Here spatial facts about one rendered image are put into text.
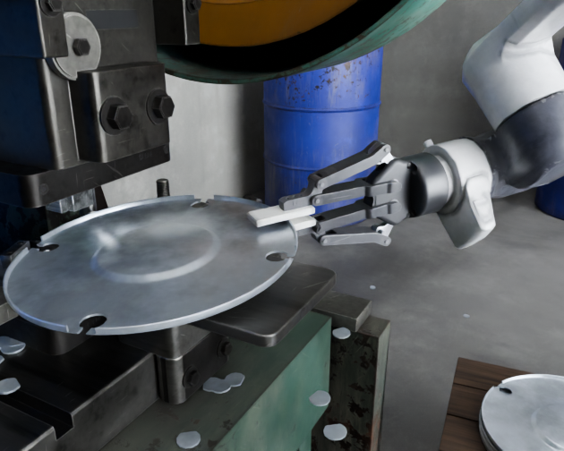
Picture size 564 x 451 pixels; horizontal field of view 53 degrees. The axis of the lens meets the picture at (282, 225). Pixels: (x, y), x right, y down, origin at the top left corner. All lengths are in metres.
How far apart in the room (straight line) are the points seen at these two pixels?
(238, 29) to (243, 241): 0.39
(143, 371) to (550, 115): 0.50
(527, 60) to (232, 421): 0.50
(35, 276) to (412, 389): 1.30
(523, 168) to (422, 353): 1.25
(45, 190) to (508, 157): 0.50
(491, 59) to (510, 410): 0.62
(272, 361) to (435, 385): 1.13
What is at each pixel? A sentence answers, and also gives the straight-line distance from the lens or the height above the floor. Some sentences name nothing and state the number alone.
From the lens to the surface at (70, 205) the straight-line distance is 0.64.
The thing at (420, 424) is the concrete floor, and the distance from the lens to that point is 1.61.
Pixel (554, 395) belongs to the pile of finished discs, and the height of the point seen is 0.38.
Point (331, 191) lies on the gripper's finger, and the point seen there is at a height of 0.83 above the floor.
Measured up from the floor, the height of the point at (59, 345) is 0.71.
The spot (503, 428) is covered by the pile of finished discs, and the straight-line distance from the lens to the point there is 1.05.
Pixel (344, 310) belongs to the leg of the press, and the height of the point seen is 0.64.
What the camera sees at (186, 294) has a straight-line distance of 0.50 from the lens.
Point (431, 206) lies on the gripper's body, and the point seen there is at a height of 0.81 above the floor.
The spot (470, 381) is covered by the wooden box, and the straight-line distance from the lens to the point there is 1.18.
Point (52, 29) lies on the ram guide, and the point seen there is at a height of 1.01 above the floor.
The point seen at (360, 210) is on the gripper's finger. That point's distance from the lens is 0.66.
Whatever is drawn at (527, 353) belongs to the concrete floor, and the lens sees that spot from 1.98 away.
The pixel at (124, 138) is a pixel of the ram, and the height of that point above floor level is 0.91.
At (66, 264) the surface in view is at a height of 0.79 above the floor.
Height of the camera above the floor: 1.03
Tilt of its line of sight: 21 degrees down
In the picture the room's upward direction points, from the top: straight up
